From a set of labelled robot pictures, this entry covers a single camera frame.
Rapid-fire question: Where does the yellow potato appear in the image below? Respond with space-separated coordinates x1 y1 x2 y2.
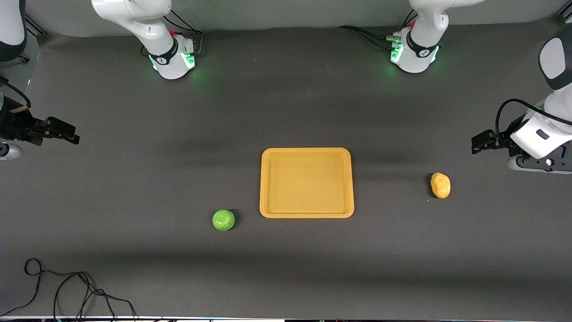
430 172 451 199

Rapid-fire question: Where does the green apple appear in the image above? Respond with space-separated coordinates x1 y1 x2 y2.
212 209 236 232

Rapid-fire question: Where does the yellow rectangular plastic tray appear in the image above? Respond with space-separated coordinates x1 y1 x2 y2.
259 148 355 219

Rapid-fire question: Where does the black left arm base cable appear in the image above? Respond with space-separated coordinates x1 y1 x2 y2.
339 9 418 51

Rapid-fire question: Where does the black arm base cable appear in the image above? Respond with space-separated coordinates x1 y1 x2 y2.
339 9 418 51
141 9 204 58

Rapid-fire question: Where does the thin black loose cable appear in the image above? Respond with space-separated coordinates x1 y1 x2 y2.
0 258 138 322

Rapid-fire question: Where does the black right arm base cable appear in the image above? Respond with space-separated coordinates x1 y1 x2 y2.
141 9 204 58

